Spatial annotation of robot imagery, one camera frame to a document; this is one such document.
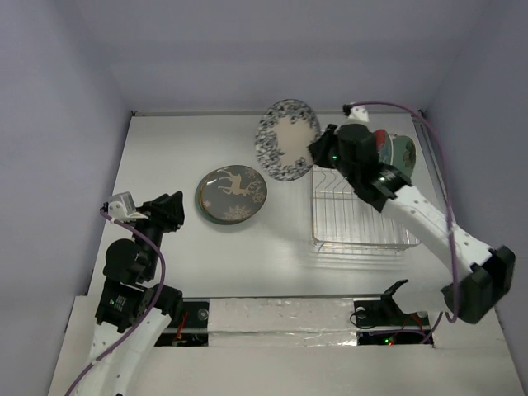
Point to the white foam block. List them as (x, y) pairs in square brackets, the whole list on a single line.
[(281, 322)]

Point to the green floral plate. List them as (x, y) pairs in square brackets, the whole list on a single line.
[(404, 154)]

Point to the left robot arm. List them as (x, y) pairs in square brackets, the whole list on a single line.
[(135, 305)]

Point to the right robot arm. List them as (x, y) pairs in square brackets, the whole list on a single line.
[(481, 275)]

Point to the red and teal plate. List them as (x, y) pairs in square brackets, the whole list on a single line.
[(384, 146)]

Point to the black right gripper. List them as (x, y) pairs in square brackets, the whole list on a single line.
[(324, 147)]

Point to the metal wire dish rack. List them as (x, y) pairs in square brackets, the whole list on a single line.
[(346, 216)]

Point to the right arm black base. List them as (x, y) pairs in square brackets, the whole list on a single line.
[(381, 311)]

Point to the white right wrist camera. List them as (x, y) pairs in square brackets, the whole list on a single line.
[(355, 112)]

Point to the light blue plate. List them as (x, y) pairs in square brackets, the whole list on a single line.
[(204, 214)]

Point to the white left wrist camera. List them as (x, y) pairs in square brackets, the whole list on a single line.
[(122, 207)]

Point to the blue white floral plate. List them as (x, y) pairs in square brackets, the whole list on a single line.
[(284, 134)]

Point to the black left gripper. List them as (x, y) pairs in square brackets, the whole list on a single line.
[(167, 209)]

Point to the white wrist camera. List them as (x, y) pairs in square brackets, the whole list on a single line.
[(355, 112), (122, 207)]

